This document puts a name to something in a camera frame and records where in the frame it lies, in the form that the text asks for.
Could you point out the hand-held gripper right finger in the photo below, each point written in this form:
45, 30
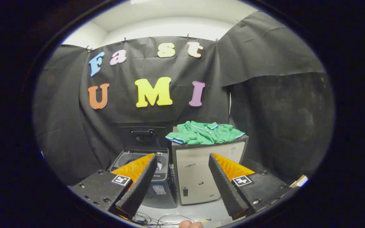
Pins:
225, 186

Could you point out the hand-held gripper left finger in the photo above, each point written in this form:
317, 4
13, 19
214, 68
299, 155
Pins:
141, 186

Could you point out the grey washing machine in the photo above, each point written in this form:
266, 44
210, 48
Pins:
165, 196

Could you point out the dark washing machine lid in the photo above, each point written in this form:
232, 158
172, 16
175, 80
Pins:
143, 141

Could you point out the green polo shirt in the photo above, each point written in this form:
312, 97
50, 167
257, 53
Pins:
201, 136

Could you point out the beige cabinet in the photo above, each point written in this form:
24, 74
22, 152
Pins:
195, 177

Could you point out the small cardboard box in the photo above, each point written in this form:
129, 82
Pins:
299, 181

